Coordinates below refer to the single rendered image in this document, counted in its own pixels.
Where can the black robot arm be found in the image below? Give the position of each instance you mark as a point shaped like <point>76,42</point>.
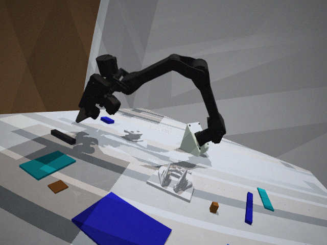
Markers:
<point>194,69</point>

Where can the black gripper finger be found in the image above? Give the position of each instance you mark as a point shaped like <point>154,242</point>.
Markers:
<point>91,92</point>
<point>84,113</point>

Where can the brown block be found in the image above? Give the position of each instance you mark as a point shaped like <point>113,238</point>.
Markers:
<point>214,207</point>

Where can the brown flat square plate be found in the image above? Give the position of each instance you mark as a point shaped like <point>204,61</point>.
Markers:
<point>57,186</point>

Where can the blue flat rectangular mat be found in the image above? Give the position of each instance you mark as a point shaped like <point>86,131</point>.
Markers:
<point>113,221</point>

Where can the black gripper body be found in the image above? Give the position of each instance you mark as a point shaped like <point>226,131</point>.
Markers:
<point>104,85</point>

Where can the black rectangular bar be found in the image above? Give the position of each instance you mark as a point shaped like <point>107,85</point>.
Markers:
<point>63,137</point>

